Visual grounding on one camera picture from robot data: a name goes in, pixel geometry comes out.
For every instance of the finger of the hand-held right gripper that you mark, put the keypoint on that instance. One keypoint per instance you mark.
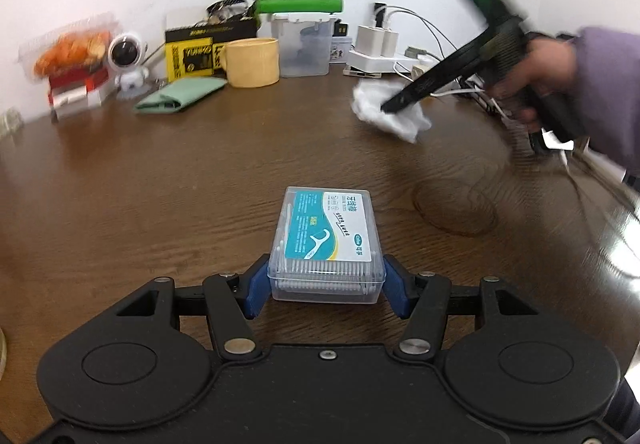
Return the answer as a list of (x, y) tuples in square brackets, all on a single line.
[(425, 86)]

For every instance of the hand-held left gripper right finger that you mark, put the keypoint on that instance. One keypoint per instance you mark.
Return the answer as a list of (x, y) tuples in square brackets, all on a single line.
[(396, 291)]

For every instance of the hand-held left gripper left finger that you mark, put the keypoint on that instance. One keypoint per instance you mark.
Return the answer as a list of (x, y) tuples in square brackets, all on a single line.
[(256, 291)]

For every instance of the white tissue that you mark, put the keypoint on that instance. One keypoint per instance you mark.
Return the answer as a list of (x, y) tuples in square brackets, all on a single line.
[(372, 101)]

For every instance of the clear plastic floss pick container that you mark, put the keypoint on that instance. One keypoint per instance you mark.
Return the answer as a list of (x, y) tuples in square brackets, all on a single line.
[(325, 244)]

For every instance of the person's right hand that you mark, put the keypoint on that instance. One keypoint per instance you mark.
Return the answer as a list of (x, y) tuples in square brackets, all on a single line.
[(545, 66)]

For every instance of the white usb charger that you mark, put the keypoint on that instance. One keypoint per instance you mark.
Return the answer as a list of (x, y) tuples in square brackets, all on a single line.
[(369, 40), (391, 43)]

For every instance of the white power strip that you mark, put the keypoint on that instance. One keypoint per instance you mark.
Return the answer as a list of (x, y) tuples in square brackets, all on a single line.
[(372, 61)]

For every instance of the small printed tin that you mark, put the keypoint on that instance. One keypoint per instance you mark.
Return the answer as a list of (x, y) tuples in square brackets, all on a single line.
[(341, 48)]

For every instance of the clear plastic storage box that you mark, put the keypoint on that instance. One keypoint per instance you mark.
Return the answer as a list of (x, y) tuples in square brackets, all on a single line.
[(305, 51)]

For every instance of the green rectangular case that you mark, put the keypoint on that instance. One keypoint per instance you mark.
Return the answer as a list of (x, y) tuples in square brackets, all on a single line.
[(300, 5)]

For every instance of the yellow cup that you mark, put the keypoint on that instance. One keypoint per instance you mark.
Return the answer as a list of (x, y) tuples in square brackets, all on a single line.
[(252, 63)]

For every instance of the green folded cloth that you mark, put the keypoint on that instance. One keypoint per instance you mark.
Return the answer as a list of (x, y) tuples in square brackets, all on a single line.
[(185, 92)]

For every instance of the black and yellow box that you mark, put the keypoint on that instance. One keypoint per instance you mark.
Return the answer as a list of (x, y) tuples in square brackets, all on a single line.
[(192, 55)]

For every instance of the red and white box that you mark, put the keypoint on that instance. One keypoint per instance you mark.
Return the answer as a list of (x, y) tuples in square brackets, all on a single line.
[(75, 94)]

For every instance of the small clear object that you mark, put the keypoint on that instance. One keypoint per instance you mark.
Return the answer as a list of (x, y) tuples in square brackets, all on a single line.
[(10, 123)]

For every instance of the clear clamshell with orange food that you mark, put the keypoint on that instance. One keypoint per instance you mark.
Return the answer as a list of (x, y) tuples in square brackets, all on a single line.
[(75, 49)]

